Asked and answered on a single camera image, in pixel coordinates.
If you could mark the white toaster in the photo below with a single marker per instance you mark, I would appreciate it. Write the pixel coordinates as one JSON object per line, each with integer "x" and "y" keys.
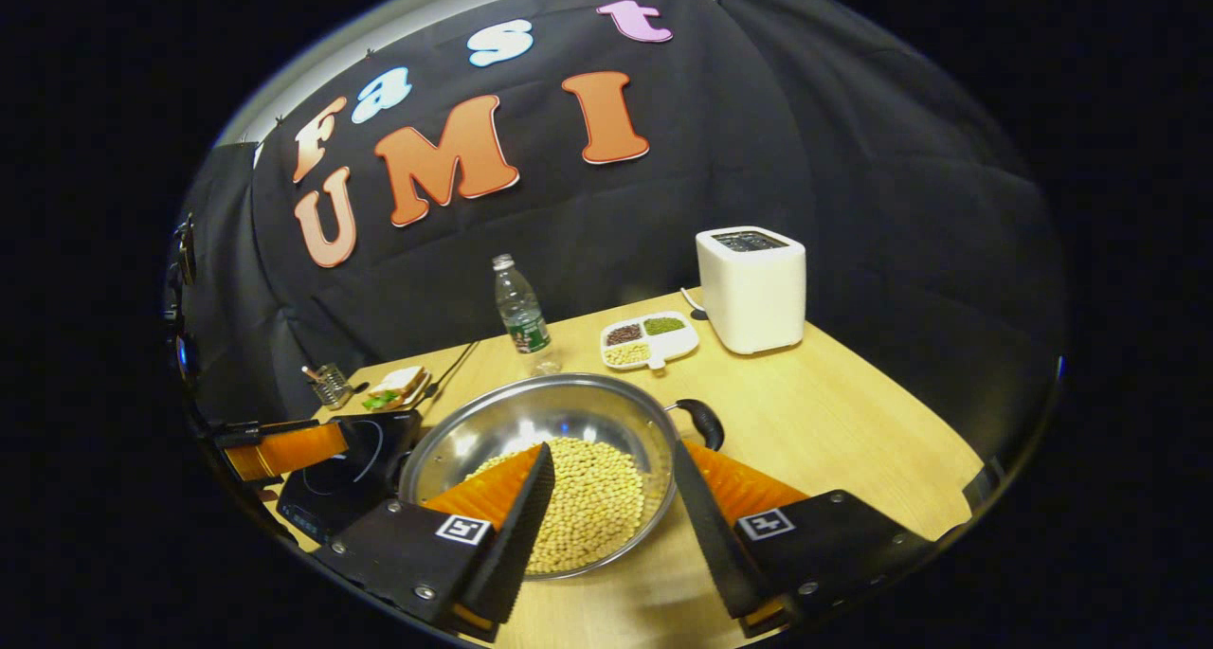
{"x": 753, "y": 294}

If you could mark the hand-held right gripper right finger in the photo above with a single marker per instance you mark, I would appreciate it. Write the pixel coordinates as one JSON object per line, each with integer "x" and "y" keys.
{"x": 706, "y": 535}

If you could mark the black induction cooktop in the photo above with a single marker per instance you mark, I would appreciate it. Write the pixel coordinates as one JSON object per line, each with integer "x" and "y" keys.
{"x": 332, "y": 488}

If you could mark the white divided bean tray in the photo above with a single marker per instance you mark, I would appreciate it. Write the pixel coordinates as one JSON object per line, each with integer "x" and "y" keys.
{"x": 654, "y": 341}

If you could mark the clear plastic water bottle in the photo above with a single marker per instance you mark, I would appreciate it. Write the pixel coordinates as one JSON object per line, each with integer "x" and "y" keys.
{"x": 521, "y": 313}

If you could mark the wooden stick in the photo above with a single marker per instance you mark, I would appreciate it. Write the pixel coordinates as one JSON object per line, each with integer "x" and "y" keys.
{"x": 311, "y": 374}

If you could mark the sandwich with lettuce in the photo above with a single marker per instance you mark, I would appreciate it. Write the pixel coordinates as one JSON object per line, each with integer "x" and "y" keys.
{"x": 398, "y": 386}

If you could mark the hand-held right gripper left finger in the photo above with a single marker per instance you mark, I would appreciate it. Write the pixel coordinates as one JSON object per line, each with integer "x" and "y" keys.
{"x": 526, "y": 526}

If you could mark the black backdrop cloth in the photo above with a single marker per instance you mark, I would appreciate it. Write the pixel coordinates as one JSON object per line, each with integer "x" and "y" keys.
{"x": 758, "y": 137}

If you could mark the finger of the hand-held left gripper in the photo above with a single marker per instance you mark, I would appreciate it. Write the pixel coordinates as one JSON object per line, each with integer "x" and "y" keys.
{"x": 284, "y": 452}

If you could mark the pile of soybeans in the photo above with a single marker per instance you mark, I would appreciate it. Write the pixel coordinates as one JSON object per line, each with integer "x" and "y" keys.
{"x": 597, "y": 497}

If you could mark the stainless steel pot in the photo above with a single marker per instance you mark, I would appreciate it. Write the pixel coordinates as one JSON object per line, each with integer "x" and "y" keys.
{"x": 531, "y": 412}

